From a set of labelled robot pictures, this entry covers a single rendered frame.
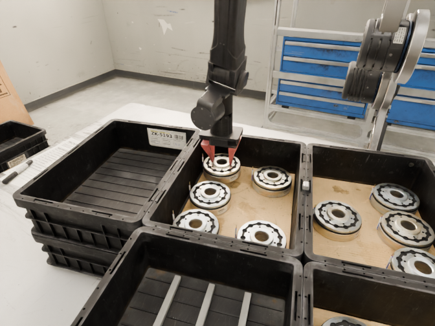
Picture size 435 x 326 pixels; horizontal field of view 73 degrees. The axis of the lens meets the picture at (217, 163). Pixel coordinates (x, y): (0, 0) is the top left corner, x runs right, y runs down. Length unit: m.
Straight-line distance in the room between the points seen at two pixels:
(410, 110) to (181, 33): 2.60
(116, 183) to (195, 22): 3.09
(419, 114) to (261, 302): 2.24
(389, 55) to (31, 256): 1.11
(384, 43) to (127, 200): 0.82
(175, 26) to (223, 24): 3.34
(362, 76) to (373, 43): 0.50
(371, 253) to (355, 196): 0.19
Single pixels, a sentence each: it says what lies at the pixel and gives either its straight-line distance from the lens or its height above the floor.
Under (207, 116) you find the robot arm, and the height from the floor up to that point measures 1.07.
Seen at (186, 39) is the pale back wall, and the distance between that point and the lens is 3.87.
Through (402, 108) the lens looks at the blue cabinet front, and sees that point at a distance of 2.62.
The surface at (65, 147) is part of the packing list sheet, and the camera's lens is 1.38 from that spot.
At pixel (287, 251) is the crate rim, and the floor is 0.93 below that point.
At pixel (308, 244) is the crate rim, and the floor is 0.93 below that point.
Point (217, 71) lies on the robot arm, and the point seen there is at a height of 1.14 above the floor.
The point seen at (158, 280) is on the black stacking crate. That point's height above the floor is 0.83.
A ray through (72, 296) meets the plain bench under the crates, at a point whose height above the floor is 0.70.
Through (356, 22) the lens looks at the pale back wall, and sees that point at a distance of 3.31.
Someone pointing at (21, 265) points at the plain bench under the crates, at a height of 0.70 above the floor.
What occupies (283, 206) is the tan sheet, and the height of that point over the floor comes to 0.83.
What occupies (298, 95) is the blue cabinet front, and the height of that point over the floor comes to 0.43.
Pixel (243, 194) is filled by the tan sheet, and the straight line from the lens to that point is 0.78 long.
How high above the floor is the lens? 1.33
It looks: 34 degrees down
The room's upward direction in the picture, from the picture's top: straight up
